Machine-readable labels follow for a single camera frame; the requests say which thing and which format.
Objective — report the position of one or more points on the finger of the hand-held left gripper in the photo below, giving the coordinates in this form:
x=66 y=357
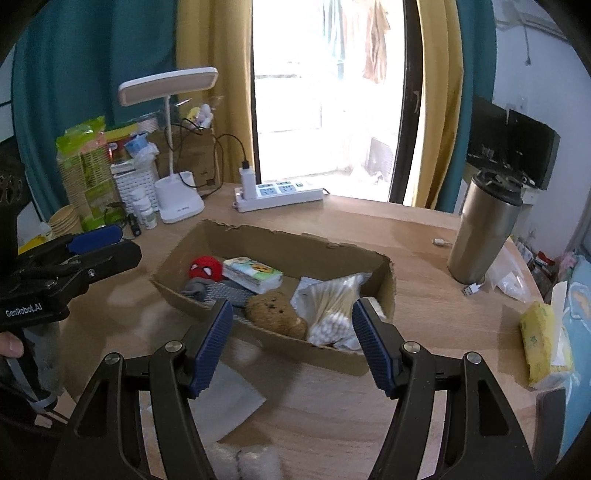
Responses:
x=97 y=235
x=106 y=263

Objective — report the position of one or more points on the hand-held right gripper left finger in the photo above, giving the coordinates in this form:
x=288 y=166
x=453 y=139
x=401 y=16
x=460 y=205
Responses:
x=210 y=350

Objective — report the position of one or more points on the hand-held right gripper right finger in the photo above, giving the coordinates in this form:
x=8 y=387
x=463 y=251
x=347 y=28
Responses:
x=374 y=350

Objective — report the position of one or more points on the white paper towel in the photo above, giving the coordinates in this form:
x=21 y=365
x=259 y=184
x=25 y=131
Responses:
x=235 y=397

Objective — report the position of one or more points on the bag of cotton swabs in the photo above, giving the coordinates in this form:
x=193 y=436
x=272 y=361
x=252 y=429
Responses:
x=334 y=309

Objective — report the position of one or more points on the grey fabric item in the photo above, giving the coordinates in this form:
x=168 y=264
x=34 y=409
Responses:
x=203 y=291

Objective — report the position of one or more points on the brown plush bear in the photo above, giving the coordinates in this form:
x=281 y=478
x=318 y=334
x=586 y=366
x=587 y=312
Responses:
x=274 y=314

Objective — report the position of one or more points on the brown cardboard box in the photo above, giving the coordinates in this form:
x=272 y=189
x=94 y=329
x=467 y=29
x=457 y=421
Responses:
x=295 y=348

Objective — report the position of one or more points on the red spider plush ball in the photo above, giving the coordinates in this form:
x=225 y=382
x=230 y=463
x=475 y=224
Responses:
x=206 y=267

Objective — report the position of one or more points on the printed pocket tissue pack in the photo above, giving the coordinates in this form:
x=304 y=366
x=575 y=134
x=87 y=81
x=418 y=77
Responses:
x=254 y=276

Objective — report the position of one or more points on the person's left hand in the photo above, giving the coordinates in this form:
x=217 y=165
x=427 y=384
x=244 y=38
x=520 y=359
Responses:
x=10 y=345

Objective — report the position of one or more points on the stack of beige bowls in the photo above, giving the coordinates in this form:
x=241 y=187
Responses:
x=64 y=221

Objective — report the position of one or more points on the small black flashlight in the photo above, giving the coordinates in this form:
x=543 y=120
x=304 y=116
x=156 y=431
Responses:
x=134 y=225

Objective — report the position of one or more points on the white medicine bottle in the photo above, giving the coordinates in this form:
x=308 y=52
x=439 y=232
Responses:
x=138 y=203
x=149 y=214

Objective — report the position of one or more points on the green snack packet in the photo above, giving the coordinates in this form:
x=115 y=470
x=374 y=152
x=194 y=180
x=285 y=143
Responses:
x=87 y=180

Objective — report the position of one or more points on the white woven basket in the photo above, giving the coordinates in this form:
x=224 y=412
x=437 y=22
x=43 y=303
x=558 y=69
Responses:
x=136 y=184

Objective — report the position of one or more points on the white desk lamp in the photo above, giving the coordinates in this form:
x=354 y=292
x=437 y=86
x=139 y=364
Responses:
x=178 y=198

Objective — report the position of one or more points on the red and yellow can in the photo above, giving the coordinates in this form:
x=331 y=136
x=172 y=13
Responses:
x=117 y=141

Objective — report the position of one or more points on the white fuzzy plush item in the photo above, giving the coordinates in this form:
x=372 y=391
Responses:
x=244 y=464

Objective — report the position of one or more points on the brown storage carton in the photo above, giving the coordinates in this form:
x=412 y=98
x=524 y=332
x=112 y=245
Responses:
x=198 y=157

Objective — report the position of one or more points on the clear plastic bag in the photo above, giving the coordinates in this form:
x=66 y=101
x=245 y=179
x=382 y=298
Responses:
x=510 y=281

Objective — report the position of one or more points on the teal curtain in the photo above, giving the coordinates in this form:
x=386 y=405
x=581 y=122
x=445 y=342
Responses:
x=83 y=83
x=471 y=69

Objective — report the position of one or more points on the white charger plug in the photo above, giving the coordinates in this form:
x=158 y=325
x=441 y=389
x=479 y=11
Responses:
x=246 y=182

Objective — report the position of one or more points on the small yellow white plush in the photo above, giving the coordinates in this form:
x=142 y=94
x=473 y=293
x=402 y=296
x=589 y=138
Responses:
x=201 y=115

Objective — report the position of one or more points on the steel tumbler with black lid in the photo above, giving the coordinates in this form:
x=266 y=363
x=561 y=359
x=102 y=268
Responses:
x=480 y=230

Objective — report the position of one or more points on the yellow tissue pack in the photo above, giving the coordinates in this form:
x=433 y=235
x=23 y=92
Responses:
x=542 y=341

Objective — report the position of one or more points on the white power strip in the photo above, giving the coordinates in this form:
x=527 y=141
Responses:
x=286 y=194

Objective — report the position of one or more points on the grey balcony appliance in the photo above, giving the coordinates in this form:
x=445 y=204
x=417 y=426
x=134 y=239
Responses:
x=381 y=154

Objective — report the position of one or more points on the blue printed blanket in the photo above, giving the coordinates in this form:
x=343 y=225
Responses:
x=579 y=350

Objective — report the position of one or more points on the white computer desk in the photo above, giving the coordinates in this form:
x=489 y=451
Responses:
x=528 y=212

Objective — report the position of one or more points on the yellow curtain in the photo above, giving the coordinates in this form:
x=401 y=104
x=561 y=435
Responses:
x=207 y=55
x=438 y=101

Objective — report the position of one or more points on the black monitor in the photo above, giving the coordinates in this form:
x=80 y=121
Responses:
x=485 y=134

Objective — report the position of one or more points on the hanging brown shirt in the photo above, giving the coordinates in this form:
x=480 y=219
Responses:
x=376 y=50

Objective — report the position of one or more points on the hanging blue-grey shirt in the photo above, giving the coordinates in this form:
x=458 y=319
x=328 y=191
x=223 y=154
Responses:
x=334 y=27

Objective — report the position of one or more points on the black door frame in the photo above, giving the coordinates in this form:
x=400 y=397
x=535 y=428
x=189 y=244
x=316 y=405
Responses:
x=406 y=101

